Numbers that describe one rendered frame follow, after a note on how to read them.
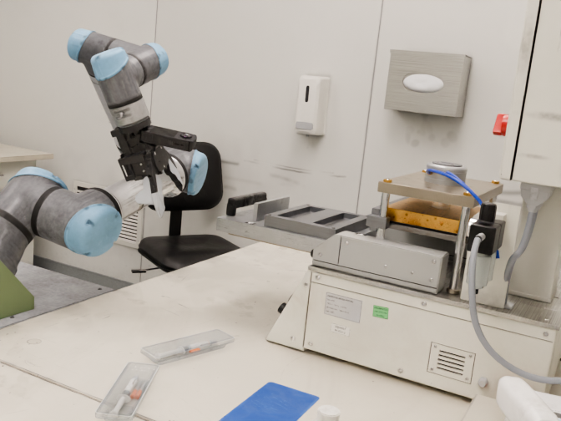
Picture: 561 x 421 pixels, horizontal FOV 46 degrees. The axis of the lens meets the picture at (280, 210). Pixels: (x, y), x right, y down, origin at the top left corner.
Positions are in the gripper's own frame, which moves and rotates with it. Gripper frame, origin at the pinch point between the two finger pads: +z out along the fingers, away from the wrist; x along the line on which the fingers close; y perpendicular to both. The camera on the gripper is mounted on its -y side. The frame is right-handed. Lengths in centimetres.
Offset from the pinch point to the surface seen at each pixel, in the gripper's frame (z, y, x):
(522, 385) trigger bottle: -6, -62, 82
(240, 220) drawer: 6.2, -14.0, 2.0
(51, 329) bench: 9.8, 21.3, 28.7
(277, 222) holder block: 7.1, -23.0, 5.6
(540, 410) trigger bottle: -7, -63, 86
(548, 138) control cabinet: -5, -76, 22
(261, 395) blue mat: 22, -22, 42
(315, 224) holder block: 8.4, -31.0, 7.4
